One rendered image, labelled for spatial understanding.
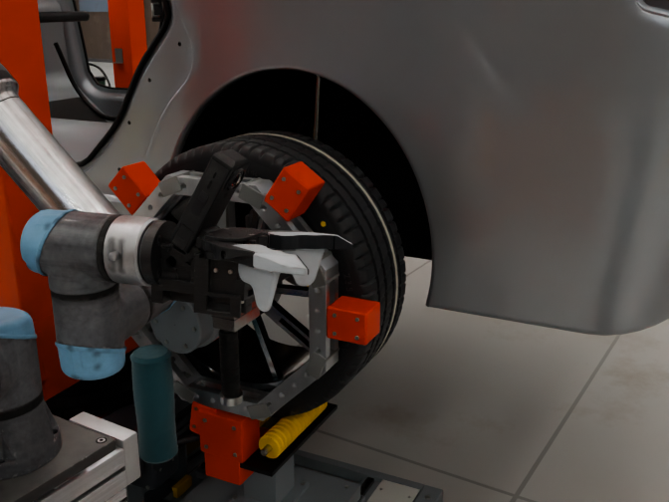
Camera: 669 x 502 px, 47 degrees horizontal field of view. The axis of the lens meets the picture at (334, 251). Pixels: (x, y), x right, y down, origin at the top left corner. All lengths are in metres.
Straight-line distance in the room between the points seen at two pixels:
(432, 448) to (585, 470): 0.51
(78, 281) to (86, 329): 0.06
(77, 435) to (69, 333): 0.43
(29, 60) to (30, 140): 0.88
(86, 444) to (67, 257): 0.49
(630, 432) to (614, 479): 0.32
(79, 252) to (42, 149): 0.22
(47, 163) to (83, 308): 0.23
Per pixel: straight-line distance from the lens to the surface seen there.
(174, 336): 1.61
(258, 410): 1.76
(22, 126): 1.06
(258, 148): 1.67
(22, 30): 1.91
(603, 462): 2.83
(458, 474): 2.66
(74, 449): 1.29
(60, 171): 1.03
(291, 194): 1.53
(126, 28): 5.17
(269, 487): 2.07
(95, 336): 0.91
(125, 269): 0.84
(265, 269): 0.72
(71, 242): 0.87
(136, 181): 1.76
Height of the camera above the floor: 1.48
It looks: 18 degrees down
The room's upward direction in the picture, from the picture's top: straight up
